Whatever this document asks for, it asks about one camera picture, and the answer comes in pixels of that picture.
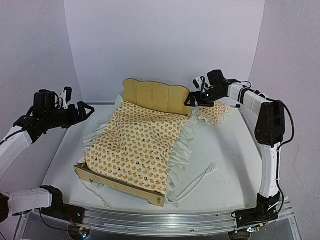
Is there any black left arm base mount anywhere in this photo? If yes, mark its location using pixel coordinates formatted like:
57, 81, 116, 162
40, 185, 85, 224

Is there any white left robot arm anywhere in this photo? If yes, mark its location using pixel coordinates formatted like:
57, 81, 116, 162
0, 86, 95, 223

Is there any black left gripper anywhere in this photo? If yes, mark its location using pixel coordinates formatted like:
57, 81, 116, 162
44, 101, 94, 130

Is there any duck print mattress cushion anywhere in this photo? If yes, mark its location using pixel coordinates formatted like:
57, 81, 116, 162
80, 94, 218, 210

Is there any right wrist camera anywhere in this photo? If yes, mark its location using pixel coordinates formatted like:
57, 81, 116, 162
192, 76, 208, 92

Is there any wooden pet bed frame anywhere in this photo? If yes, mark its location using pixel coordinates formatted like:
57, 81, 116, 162
74, 79, 191, 207

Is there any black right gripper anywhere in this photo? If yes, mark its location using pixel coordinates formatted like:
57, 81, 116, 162
183, 87, 224, 107

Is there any small duck print pillow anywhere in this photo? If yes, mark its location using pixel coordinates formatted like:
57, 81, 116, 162
191, 102, 233, 127

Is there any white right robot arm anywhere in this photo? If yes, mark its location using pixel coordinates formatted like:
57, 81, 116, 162
184, 69, 293, 222

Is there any aluminium front rail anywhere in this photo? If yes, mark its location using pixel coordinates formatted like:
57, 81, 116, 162
23, 197, 293, 235

